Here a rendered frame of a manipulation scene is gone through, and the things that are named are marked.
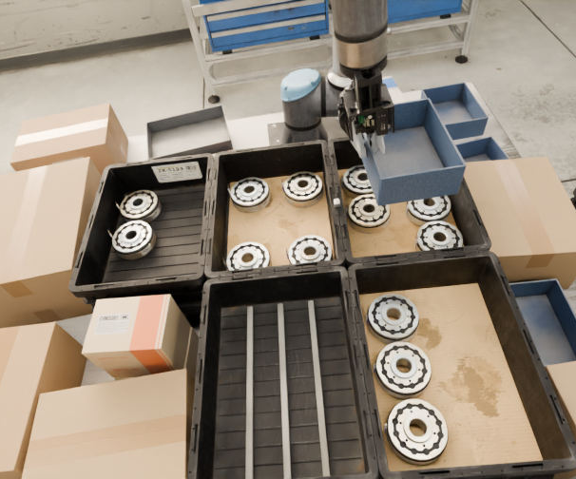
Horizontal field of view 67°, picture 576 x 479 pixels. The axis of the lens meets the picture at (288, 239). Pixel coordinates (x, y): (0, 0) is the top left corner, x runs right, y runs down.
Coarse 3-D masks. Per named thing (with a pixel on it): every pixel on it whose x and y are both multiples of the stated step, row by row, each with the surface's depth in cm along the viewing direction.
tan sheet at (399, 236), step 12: (348, 204) 113; (396, 204) 112; (396, 216) 109; (348, 228) 109; (384, 228) 107; (396, 228) 107; (408, 228) 107; (360, 240) 106; (372, 240) 106; (384, 240) 105; (396, 240) 105; (408, 240) 104; (360, 252) 104; (372, 252) 104; (384, 252) 103; (396, 252) 103
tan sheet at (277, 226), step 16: (288, 176) 122; (320, 176) 121; (272, 192) 119; (272, 208) 116; (288, 208) 115; (304, 208) 114; (320, 208) 114; (240, 224) 113; (256, 224) 113; (272, 224) 112; (288, 224) 112; (304, 224) 111; (320, 224) 110; (240, 240) 110; (256, 240) 110; (272, 240) 109; (288, 240) 108; (272, 256) 106
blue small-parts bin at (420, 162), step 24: (408, 120) 90; (432, 120) 86; (384, 144) 90; (408, 144) 89; (432, 144) 88; (384, 168) 86; (408, 168) 85; (432, 168) 84; (456, 168) 75; (384, 192) 78; (408, 192) 78; (432, 192) 79; (456, 192) 80
